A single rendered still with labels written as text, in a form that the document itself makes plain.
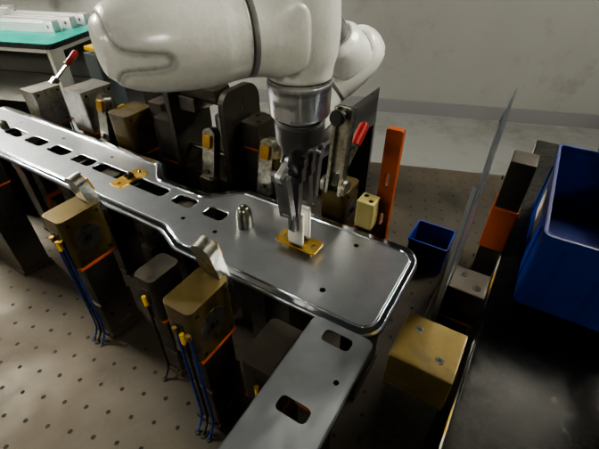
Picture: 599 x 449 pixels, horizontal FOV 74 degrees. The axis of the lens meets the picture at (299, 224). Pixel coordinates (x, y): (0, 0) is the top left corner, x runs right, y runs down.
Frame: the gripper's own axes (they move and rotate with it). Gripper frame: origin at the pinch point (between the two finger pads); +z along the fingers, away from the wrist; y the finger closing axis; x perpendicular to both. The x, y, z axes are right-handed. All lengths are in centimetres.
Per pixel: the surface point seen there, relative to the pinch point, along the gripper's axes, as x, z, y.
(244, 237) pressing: -10.4, 5.4, 3.1
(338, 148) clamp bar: -0.5, -8.2, -15.0
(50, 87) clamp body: -102, 0, -18
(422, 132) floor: -45, 107, -279
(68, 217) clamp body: -38.3, 0.9, 19.7
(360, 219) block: 7.3, 3.0, -10.6
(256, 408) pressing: 11.3, 5.2, 29.0
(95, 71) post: -95, -3, -30
